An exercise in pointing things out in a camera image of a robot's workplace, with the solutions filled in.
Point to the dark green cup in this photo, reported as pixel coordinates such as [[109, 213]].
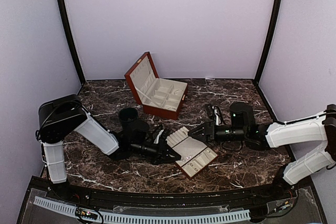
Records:
[[127, 115]]

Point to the right black frame post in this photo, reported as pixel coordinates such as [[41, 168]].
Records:
[[268, 41]]

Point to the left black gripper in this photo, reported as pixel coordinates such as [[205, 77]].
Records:
[[163, 149]]

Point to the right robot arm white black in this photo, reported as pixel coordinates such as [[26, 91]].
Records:
[[260, 137]]

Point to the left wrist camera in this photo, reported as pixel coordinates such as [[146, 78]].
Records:
[[159, 135]]

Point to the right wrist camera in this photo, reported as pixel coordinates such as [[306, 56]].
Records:
[[214, 113]]

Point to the black frame post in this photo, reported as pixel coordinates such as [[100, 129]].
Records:
[[70, 40], [268, 41]]

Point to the red jewelry tray cream insert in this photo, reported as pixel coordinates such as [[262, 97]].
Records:
[[185, 145]]

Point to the black front table rail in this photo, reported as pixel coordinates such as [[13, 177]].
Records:
[[107, 199]]

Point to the red wooden jewelry box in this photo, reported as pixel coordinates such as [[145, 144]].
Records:
[[158, 96]]

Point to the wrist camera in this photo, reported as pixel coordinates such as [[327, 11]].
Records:
[[159, 135], [214, 113]]

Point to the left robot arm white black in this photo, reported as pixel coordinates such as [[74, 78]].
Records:
[[59, 117]]

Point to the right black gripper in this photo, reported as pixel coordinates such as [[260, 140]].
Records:
[[209, 131]]

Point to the white slotted cable duct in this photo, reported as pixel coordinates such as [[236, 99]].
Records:
[[123, 215]]

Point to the left black frame post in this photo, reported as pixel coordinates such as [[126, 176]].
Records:
[[70, 40]]

